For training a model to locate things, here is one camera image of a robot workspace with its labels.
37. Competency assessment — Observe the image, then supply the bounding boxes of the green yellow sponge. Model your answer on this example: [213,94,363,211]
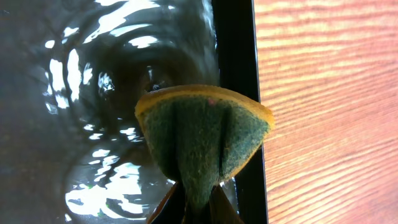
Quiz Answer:
[135,85,275,213]

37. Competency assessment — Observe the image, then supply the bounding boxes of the black water tray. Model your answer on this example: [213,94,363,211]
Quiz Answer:
[1,0,259,223]

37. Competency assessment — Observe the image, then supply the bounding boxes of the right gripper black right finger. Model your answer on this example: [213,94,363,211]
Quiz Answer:
[208,185,244,224]

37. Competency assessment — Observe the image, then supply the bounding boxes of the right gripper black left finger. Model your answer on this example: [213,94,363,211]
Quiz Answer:
[146,182,186,224]

